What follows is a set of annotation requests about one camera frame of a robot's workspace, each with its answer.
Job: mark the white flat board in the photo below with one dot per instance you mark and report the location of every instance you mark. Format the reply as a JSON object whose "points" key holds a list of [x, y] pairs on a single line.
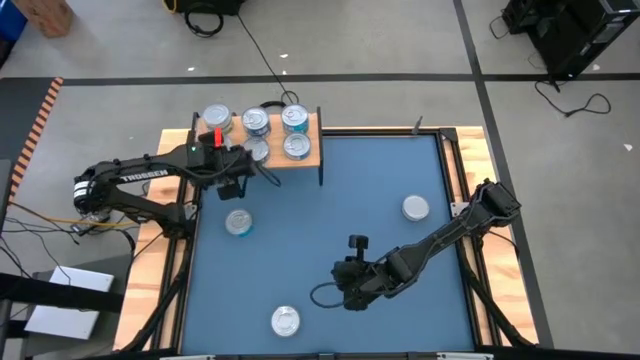
{"points": [[70, 310]]}

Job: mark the black beam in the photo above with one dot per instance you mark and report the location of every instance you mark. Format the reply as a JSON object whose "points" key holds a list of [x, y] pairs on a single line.
{"points": [[60, 295]]}

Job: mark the black power adapter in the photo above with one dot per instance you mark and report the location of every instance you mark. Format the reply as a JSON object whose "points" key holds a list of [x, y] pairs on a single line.
{"points": [[82, 229]]}

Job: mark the silver mounting bracket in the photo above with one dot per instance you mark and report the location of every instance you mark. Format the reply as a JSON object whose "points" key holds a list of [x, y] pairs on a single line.
{"points": [[457, 208]]}

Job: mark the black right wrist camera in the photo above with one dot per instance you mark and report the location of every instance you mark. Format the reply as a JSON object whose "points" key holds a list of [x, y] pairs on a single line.
{"points": [[358, 242]]}

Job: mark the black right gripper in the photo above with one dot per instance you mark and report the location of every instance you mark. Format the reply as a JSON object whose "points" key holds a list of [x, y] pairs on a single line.
{"points": [[357, 285]]}

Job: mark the large black computer tower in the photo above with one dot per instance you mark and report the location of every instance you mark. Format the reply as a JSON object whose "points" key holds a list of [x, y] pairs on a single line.
{"points": [[580, 35]]}

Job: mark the blue plastic bin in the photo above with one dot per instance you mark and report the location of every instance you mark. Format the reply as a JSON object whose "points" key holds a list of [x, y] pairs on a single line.
{"points": [[10, 22]]}

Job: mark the brown cardboard box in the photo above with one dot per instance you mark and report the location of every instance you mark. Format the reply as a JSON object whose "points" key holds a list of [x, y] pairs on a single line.
{"points": [[47, 17]]}

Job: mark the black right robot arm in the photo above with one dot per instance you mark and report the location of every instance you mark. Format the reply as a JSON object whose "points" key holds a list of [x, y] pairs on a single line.
{"points": [[450, 230]]}

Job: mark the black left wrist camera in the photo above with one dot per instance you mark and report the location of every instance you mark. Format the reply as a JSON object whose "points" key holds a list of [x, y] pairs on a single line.
{"points": [[230, 191]]}

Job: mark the silver aluminium extrusion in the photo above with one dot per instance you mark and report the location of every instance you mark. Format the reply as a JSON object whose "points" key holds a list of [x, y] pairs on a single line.
{"points": [[465, 356], [187, 357]]}

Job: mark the small red clip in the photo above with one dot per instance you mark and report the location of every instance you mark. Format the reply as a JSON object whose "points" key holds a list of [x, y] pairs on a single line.
{"points": [[218, 137]]}

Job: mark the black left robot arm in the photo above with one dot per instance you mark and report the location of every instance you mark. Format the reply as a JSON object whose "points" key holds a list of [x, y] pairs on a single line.
{"points": [[145, 175]]}

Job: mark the black mat orange hazard stripes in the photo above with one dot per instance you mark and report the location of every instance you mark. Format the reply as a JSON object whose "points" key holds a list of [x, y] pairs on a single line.
{"points": [[20, 115]]}

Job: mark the blue table mat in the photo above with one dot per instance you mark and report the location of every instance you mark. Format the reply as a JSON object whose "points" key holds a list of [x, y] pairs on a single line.
{"points": [[300, 240]]}

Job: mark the wooden shelf black frame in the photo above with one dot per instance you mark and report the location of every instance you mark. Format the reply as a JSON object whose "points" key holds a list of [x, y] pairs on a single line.
{"points": [[276, 152]]}

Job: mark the teal label tuna can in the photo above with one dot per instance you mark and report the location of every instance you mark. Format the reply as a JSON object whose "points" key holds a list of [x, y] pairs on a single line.
{"points": [[239, 222], [295, 118], [297, 146]]}

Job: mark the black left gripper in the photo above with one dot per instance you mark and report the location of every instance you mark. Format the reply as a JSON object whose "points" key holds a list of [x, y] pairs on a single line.
{"points": [[227, 162]]}

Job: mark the dark blue label tuna can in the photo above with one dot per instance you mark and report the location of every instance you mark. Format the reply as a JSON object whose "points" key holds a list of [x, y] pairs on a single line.
{"points": [[285, 321], [261, 150], [256, 121]]}

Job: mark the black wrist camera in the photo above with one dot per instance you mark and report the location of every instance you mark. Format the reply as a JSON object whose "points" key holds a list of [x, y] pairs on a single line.
{"points": [[230, 191], [358, 242]]}

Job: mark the green label tuna can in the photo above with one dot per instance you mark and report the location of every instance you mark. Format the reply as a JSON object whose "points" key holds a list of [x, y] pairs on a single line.
{"points": [[217, 117], [415, 208]]}

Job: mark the grey metal bracket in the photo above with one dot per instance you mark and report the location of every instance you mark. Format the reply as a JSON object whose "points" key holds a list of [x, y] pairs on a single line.
{"points": [[418, 125]]}

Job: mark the black metal rig frame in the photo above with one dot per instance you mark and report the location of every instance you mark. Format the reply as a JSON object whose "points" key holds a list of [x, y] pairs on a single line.
{"points": [[479, 310]]}

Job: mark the black equipment case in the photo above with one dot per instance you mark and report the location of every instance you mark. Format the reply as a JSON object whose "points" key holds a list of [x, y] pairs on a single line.
{"points": [[210, 5]]}

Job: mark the small black computer tower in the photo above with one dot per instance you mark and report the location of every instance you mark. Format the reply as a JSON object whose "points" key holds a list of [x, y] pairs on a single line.
{"points": [[520, 15]]}

